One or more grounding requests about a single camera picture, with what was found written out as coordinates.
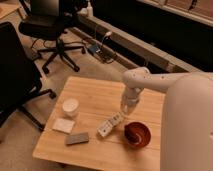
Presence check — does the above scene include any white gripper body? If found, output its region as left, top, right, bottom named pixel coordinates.
left=121, top=87, right=142, bottom=107

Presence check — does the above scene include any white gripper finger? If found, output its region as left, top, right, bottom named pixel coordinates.
left=128, top=105, right=136, bottom=115
left=120, top=102, right=127, bottom=114

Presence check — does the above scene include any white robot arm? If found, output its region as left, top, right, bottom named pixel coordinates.
left=121, top=67, right=213, bottom=171

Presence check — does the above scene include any white spray bottle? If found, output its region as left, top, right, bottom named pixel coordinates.
left=87, top=0, right=93, bottom=17

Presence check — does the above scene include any red bowl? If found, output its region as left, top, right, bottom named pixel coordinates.
left=124, top=122, right=151, bottom=148

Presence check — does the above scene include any grey sponge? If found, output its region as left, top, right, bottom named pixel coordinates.
left=65, top=132, right=89, bottom=145

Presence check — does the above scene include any white cup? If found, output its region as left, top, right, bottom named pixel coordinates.
left=62, top=98, right=79, bottom=117

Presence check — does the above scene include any black office chair left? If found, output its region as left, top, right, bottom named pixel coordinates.
left=0, top=22, right=56, bottom=131

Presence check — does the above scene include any black office chair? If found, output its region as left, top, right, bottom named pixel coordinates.
left=0, top=22, right=56, bottom=131
left=18, top=0, right=88, bottom=74

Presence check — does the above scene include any black office chair back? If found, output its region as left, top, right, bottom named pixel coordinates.
left=18, top=0, right=88, bottom=74

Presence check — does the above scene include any power strip with cables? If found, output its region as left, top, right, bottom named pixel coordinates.
left=87, top=31, right=117, bottom=64

